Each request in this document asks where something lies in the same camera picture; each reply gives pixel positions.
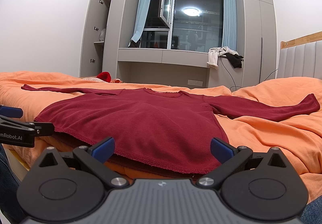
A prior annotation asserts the black power cable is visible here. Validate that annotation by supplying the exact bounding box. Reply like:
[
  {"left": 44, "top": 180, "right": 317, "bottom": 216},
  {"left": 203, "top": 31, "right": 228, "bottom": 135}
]
[{"left": 218, "top": 47, "right": 279, "bottom": 91}]

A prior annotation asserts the dark red long-sleeve sweater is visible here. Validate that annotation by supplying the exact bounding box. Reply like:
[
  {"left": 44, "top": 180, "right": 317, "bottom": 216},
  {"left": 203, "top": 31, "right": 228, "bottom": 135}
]
[{"left": 36, "top": 87, "right": 321, "bottom": 175}]

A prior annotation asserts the light blue curtain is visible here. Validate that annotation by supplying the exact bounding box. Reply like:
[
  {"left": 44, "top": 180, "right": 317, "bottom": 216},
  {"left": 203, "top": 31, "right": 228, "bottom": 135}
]
[
  {"left": 130, "top": 0, "right": 151, "bottom": 43},
  {"left": 222, "top": 0, "right": 237, "bottom": 50}
]

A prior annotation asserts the clear plastic bag on shelf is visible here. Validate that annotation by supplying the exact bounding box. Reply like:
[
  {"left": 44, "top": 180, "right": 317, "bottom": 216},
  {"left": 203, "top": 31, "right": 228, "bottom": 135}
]
[{"left": 99, "top": 29, "right": 106, "bottom": 42}]

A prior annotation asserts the pink patterned cloth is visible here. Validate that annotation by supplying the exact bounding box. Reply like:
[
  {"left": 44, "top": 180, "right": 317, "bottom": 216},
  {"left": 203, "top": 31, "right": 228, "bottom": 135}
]
[{"left": 82, "top": 77, "right": 105, "bottom": 82}]

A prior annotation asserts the black garment on ledge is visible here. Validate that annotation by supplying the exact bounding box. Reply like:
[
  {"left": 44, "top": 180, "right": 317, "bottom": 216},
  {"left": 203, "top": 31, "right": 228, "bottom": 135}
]
[{"left": 225, "top": 53, "right": 244, "bottom": 69}]

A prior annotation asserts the left light blue curtain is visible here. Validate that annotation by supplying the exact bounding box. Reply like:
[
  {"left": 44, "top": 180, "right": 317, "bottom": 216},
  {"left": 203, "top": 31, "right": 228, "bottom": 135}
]
[{"left": 130, "top": 0, "right": 151, "bottom": 43}]

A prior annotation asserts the large dark window pane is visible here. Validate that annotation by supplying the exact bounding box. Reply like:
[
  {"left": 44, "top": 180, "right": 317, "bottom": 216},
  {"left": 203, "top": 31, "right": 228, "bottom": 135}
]
[{"left": 171, "top": 0, "right": 223, "bottom": 52}]

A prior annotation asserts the white wall socket plate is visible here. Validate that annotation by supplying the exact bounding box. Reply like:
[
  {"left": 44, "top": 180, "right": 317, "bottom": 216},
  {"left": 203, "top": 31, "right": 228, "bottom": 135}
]
[{"left": 187, "top": 79, "right": 203, "bottom": 87}]

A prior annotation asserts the open window sash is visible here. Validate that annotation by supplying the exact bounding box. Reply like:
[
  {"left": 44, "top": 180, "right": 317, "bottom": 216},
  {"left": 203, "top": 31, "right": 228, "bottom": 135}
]
[{"left": 158, "top": 0, "right": 172, "bottom": 28}]

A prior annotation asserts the bright red hat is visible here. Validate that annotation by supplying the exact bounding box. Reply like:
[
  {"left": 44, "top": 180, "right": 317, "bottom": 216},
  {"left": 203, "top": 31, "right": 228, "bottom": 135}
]
[{"left": 96, "top": 72, "right": 111, "bottom": 82}]

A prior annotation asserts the white garment on ledge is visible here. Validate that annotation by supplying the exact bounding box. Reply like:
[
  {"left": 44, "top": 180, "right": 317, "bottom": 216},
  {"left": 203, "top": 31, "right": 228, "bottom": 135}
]
[{"left": 207, "top": 46, "right": 238, "bottom": 69}]

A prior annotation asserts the open grey wardrobe door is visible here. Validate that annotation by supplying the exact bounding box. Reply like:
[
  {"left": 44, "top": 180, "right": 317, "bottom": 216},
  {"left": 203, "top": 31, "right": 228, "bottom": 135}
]
[{"left": 80, "top": 0, "right": 108, "bottom": 77}]

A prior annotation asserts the right light blue curtain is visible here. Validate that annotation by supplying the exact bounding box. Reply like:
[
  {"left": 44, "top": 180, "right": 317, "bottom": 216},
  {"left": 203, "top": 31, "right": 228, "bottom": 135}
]
[{"left": 222, "top": 0, "right": 237, "bottom": 50}]

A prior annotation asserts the grey padded wooden headboard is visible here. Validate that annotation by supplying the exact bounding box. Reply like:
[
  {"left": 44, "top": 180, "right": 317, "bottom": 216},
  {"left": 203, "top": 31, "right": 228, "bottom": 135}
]
[{"left": 277, "top": 32, "right": 322, "bottom": 79}]

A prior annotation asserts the grey built-in wardrobe unit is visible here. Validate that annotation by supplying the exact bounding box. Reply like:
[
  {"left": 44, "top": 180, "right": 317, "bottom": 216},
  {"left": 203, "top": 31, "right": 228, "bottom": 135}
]
[{"left": 79, "top": 0, "right": 278, "bottom": 88}]

